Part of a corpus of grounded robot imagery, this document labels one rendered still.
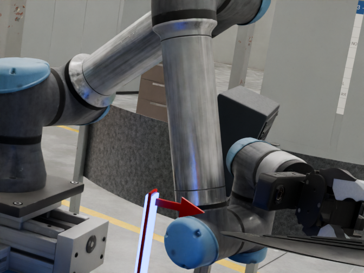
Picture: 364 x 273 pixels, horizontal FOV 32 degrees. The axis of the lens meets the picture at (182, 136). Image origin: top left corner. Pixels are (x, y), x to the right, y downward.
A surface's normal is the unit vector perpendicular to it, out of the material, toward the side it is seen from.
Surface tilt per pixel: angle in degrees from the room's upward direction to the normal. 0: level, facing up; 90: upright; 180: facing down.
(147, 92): 90
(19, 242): 90
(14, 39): 90
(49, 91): 68
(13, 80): 88
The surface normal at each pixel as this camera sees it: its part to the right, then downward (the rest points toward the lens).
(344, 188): -0.89, -0.17
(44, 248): -0.35, 0.12
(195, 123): 0.09, -0.01
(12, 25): 0.86, 0.12
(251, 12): 0.51, 0.79
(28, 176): 0.71, -0.07
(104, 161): -0.77, 0.00
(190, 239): -0.61, 0.06
